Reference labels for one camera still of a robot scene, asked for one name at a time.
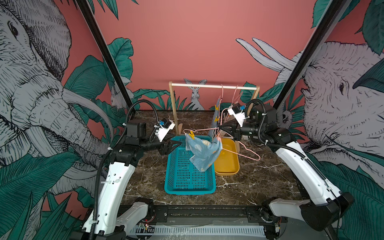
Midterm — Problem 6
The wooden clothes rack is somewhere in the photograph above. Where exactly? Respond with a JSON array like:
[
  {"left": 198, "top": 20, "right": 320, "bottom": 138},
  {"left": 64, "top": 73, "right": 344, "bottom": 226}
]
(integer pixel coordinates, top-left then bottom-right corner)
[{"left": 168, "top": 81, "right": 261, "bottom": 154}]

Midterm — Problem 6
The pink hanger middle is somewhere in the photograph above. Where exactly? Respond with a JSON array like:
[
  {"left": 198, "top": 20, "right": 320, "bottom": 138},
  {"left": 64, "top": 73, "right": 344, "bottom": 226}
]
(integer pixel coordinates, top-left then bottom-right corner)
[{"left": 215, "top": 85, "right": 224, "bottom": 127}]

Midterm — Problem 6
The teal plastic basket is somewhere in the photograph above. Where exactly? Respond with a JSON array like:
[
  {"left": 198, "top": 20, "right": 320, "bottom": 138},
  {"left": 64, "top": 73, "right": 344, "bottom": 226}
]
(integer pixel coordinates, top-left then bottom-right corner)
[{"left": 165, "top": 136, "right": 216, "bottom": 195}]

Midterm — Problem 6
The white slotted cable duct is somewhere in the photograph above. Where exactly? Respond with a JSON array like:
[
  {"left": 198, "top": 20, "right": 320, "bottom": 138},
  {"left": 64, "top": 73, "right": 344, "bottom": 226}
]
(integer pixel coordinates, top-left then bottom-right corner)
[{"left": 128, "top": 225, "right": 266, "bottom": 238}]

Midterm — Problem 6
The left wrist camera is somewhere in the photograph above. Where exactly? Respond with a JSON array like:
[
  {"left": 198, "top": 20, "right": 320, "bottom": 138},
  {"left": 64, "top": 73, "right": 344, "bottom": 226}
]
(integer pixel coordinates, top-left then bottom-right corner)
[{"left": 154, "top": 118, "right": 175, "bottom": 142}]

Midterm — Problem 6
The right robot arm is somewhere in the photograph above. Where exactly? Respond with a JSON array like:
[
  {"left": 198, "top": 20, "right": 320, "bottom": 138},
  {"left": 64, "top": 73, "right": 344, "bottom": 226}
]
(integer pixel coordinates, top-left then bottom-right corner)
[{"left": 219, "top": 99, "right": 355, "bottom": 231}]

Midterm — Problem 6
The dark blue towel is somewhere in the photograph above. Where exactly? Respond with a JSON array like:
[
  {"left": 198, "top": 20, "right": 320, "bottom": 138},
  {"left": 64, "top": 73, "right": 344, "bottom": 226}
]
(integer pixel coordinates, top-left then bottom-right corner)
[{"left": 209, "top": 98, "right": 222, "bottom": 140}]

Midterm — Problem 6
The pink wire hanger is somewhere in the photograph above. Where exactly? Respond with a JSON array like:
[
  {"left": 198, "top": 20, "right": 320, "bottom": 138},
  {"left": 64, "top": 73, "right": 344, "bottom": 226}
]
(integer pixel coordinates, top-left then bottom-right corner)
[{"left": 182, "top": 107, "right": 261, "bottom": 162}]

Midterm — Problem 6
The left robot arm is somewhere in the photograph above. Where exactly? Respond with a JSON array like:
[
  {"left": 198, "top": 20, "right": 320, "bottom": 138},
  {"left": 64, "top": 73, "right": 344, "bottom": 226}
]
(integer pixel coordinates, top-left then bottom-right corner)
[{"left": 70, "top": 100, "right": 181, "bottom": 240}]

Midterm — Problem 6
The blue dotted towel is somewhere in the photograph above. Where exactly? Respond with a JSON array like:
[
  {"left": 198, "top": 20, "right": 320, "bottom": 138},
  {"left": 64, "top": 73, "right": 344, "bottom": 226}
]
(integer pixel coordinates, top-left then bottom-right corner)
[{"left": 185, "top": 134, "right": 223, "bottom": 172}]

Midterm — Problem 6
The yellow plastic tray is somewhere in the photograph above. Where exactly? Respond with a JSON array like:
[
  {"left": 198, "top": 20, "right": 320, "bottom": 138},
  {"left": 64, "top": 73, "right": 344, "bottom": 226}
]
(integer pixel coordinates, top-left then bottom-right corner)
[{"left": 214, "top": 138, "right": 240, "bottom": 176}]

